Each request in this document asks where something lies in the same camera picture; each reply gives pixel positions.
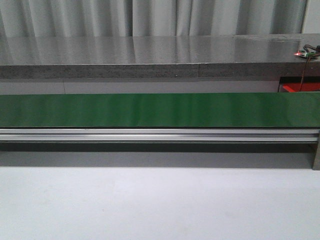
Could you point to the green conveyor belt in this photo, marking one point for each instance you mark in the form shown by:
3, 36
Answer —
162, 110

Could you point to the small circuit board red LED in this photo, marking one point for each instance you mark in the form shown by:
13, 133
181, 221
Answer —
305, 54

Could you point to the grey pleated curtain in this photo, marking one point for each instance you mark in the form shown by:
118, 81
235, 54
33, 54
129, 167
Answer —
137, 18

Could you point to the red bin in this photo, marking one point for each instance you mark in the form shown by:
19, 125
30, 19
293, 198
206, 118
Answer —
305, 87

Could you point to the aluminium conveyor frame rail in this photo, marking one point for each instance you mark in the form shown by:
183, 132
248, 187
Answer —
272, 135

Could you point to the grey stone-top counter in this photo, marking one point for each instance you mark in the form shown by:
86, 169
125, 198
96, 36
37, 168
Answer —
105, 57

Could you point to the grey conveyor support post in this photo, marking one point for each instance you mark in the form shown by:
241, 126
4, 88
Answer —
316, 160

